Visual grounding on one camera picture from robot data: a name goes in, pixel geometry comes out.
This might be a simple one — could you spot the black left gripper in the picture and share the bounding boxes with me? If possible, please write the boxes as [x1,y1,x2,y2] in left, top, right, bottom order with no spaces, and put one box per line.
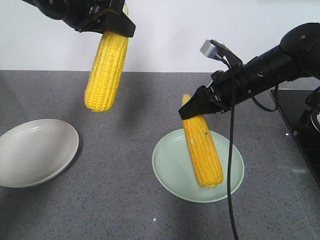
[32,0,136,38]

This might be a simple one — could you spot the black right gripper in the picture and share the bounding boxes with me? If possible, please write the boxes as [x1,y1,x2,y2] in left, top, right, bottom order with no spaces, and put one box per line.
[178,63,265,120]

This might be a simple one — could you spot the corn cob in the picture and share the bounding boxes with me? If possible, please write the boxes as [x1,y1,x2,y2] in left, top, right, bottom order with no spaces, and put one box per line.
[84,31,129,112]
[181,94,224,188]

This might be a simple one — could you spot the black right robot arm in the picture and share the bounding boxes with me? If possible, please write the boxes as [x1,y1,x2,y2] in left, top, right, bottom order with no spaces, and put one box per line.
[178,22,320,120]

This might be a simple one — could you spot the black glass gas stove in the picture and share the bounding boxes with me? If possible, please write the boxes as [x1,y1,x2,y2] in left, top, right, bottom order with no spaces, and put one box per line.
[277,89,320,183]

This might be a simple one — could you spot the black right camera cable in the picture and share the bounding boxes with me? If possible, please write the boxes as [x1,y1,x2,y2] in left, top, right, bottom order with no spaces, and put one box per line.
[219,56,320,240]

